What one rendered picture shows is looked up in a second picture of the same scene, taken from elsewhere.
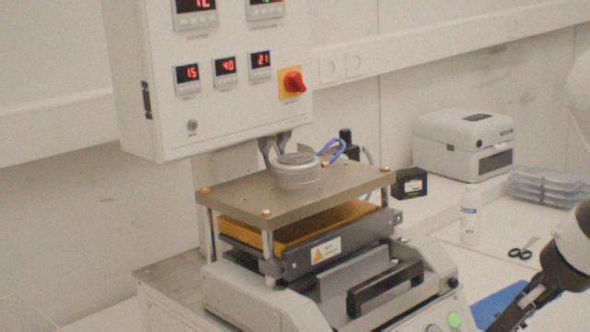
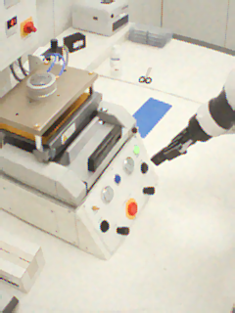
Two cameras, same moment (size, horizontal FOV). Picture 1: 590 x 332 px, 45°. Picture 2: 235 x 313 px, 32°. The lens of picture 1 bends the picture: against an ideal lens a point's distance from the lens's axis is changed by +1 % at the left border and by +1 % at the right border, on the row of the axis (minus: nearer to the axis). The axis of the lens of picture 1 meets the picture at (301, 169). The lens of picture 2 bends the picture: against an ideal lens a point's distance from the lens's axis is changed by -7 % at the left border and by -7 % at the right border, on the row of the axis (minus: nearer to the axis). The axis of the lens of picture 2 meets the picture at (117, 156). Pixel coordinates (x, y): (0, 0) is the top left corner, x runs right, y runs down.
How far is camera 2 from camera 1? 0.34 m
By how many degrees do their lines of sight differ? 31
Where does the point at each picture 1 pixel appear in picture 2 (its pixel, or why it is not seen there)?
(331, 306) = (76, 165)
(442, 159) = (90, 23)
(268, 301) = (45, 173)
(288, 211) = (48, 120)
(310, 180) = (52, 91)
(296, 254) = (55, 143)
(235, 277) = (19, 157)
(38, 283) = not seen: outside the picture
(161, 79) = not seen: outside the picture
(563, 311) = (175, 115)
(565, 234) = (204, 118)
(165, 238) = not seen: outside the picture
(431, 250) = (121, 113)
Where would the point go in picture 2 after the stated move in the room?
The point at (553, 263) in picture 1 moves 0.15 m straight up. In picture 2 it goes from (197, 130) to (203, 80)
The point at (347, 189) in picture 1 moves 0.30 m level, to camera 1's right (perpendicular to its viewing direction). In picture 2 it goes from (74, 94) to (180, 72)
